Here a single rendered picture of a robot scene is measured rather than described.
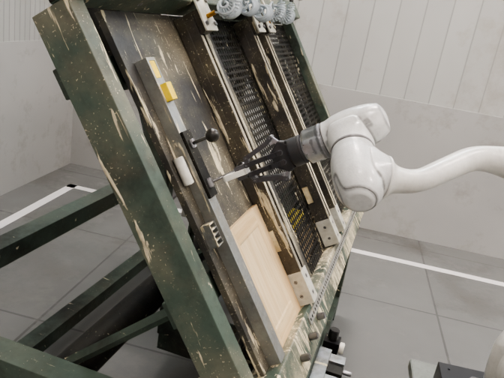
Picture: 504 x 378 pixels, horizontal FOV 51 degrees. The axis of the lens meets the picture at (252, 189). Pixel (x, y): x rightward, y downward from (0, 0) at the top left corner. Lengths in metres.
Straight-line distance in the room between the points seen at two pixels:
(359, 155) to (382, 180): 0.07
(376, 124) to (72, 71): 0.71
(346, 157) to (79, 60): 0.64
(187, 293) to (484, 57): 4.20
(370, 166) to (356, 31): 3.92
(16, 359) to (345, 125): 1.16
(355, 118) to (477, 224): 4.25
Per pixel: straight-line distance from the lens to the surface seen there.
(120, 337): 1.63
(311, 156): 1.31
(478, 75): 5.15
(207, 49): 1.82
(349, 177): 1.15
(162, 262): 1.31
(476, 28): 5.12
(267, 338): 1.61
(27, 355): 1.79
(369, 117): 1.27
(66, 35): 1.32
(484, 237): 5.52
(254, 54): 2.38
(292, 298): 1.89
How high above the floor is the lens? 1.86
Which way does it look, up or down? 19 degrees down
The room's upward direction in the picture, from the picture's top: 10 degrees clockwise
